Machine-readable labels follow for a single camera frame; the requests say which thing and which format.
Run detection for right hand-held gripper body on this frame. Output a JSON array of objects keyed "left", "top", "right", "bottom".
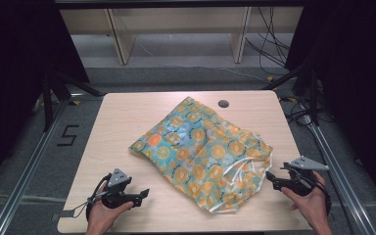
[{"left": 272, "top": 156, "right": 330, "bottom": 197}]

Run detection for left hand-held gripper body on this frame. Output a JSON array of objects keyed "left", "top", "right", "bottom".
[{"left": 101, "top": 167, "right": 144, "bottom": 210}]

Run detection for teal orange-print plastic bag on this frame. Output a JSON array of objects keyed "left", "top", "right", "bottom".
[{"left": 128, "top": 96, "right": 274, "bottom": 215}]

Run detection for person's right hand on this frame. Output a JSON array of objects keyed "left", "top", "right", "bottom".
[{"left": 280, "top": 170, "right": 331, "bottom": 226}]

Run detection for person's left hand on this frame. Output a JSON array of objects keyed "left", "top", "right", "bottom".
[{"left": 86, "top": 182, "right": 135, "bottom": 231}]

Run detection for black tape strip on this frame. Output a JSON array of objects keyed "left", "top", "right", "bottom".
[{"left": 51, "top": 210, "right": 76, "bottom": 221}]

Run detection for black metal stand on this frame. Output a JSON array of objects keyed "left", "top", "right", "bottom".
[
  {"left": 41, "top": 69, "right": 104, "bottom": 132},
  {"left": 261, "top": 61, "right": 321, "bottom": 127}
]

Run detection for dark curtain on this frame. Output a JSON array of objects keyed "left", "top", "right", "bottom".
[
  {"left": 284, "top": 0, "right": 376, "bottom": 207},
  {"left": 0, "top": 0, "right": 91, "bottom": 194}
]

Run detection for light wooden shelf unit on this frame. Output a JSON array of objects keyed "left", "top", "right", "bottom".
[{"left": 60, "top": 6, "right": 305, "bottom": 66}]

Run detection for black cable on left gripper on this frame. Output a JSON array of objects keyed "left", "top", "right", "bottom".
[{"left": 85, "top": 173, "right": 113, "bottom": 223}]

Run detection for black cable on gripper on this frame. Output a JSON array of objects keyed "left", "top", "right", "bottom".
[
  {"left": 312, "top": 177, "right": 333, "bottom": 216},
  {"left": 85, "top": 173, "right": 113, "bottom": 223}
]

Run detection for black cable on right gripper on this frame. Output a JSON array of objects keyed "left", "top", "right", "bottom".
[{"left": 312, "top": 177, "right": 333, "bottom": 216}]

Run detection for aluminium rail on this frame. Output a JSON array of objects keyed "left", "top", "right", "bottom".
[
  {"left": 306, "top": 122, "right": 376, "bottom": 235},
  {"left": 0, "top": 97, "right": 71, "bottom": 235}
]

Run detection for grey cord loop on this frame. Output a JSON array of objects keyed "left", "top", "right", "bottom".
[{"left": 72, "top": 192, "right": 109, "bottom": 219}]

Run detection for black floor cables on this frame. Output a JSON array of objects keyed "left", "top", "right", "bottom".
[{"left": 279, "top": 95, "right": 311, "bottom": 127}]

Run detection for bunch of hanging black cables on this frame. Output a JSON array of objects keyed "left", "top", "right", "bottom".
[{"left": 245, "top": 6, "right": 292, "bottom": 76}]

